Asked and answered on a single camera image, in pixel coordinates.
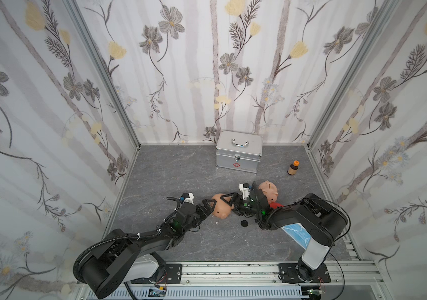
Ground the pink piggy bank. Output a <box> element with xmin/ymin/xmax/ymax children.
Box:
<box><xmin>258</xmin><ymin>181</ymin><xmax>278</xmax><ymax>204</ymax></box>
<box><xmin>212</xmin><ymin>194</ymin><xmax>232</xmax><ymax>220</ymax></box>

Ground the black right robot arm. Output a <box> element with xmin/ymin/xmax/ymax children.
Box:
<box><xmin>212</xmin><ymin>188</ymin><xmax>350</xmax><ymax>283</ymax></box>

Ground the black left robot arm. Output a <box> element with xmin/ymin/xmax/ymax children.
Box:
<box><xmin>73</xmin><ymin>194</ymin><xmax>217</xmax><ymax>300</ymax></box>

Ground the red piggy bank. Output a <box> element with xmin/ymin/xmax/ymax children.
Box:
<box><xmin>270</xmin><ymin>202</ymin><xmax>283</xmax><ymax>210</ymax></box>

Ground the blue face mask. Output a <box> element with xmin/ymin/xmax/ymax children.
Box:
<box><xmin>282</xmin><ymin>223</ymin><xmax>312</xmax><ymax>250</ymax></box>

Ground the small brown orange-capped bottle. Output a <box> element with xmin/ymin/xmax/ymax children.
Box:
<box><xmin>288</xmin><ymin>161</ymin><xmax>300</xmax><ymax>176</ymax></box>

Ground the silver aluminium first aid case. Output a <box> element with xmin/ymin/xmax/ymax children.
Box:
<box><xmin>215</xmin><ymin>131</ymin><xmax>263</xmax><ymax>173</ymax></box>

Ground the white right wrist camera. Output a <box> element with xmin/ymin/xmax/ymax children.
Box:
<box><xmin>239</xmin><ymin>183</ymin><xmax>251</xmax><ymax>200</ymax></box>

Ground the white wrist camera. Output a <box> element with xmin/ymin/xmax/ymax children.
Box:
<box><xmin>180</xmin><ymin>192</ymin><xmax>194</xmax><ymax>204</ymax></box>
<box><xmin>239</xmin><ymin>183</ymin><xmax>251</xmax><ymax>200</ymax></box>

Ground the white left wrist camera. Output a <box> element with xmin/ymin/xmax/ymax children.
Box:
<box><xmin>180</xmin><ymin>192</ymin><xmax>194</xmax><ymax>204</ymax></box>

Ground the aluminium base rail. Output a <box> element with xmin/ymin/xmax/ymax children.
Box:
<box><xmin>107</xmin><ymin>261</ymin><xmax>393</xmax><ymax>300</ymax></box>

